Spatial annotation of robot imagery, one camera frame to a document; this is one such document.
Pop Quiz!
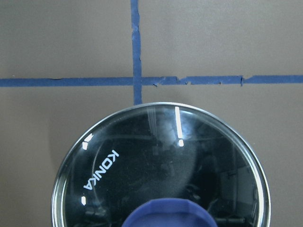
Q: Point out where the glass pot lid blue knob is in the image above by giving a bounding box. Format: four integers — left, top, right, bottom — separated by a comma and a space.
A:
52, 103, 271, 227

